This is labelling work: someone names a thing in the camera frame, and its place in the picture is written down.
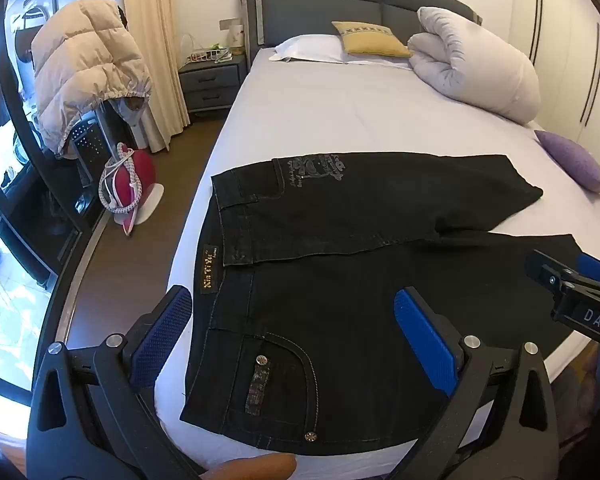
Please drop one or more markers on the black perforated chair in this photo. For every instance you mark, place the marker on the black perforated chair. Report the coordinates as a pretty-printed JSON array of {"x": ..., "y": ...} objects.
[{"x": 87, "y": 147}]

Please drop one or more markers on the yellow patterned pillow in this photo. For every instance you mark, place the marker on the yellow patterned pillow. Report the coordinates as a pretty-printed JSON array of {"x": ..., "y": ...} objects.
[{"x": 367, "y": 37}]

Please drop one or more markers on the red steam iron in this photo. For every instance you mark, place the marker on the red steam iron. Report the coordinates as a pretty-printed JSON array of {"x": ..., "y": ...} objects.
[{"x": 142, "y": 175}]

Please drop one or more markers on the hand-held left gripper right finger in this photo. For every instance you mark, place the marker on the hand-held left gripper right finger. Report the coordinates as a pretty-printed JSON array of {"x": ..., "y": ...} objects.
[{"x": 425, "y": 340}]

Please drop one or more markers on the person's left hand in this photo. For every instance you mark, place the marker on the person's left hand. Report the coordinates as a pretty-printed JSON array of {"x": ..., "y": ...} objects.
[{"x": 255, "y": 467}]

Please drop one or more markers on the dark grey padded headboard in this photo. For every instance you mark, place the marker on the dark grey padded headboard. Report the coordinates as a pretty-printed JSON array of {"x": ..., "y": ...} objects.
[{"x": 320, "y": 5}]

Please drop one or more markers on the white wardrobe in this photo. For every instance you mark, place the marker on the white wardrobe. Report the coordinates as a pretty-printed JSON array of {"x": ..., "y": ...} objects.
[{"x": 565, "y": 35}]

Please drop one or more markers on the cream curtain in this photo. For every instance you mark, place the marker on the cream curtain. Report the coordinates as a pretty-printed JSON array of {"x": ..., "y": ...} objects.
[{"x": 150, "y": 20}]

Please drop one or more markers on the rolled white duvet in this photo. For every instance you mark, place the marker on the rolled white duvet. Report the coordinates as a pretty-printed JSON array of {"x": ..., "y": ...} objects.
[{"x": 475, "y": 65}]

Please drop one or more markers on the black denim pants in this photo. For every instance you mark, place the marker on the black denim pants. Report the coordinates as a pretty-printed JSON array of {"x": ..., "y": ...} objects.
[{"x": 330, "y": 280}]

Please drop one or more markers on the purple cushion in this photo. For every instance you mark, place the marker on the purple cushion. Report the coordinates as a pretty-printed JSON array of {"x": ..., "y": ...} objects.
[{"x": 572, "y": 160}]

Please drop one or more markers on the glass sliding door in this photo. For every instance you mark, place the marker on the glass sliding door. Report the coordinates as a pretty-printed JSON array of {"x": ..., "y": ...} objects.
[{"x": 10, "y": 185}]

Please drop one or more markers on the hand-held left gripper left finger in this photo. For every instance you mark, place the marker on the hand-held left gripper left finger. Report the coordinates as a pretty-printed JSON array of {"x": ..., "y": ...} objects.
[{"x": 165, "y": 330}]

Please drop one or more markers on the bed with white sheet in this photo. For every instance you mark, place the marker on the bed with white sheet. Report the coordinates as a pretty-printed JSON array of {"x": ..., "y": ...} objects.
[{"x": 355, "y": 110}]

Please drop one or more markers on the grey nightstand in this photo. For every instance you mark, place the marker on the grey nightstand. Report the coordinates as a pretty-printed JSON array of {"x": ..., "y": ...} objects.
[{"x": 212, "y": 82}]

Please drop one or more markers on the beige puffer jacket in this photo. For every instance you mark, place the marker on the beige puffer jacket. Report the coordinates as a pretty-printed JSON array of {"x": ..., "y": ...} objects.
[{"x": 85, "y": 65}]

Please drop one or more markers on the white pillow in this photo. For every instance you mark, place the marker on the white pillow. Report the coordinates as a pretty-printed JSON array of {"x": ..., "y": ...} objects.
[{"x": 310, "y": 49}]

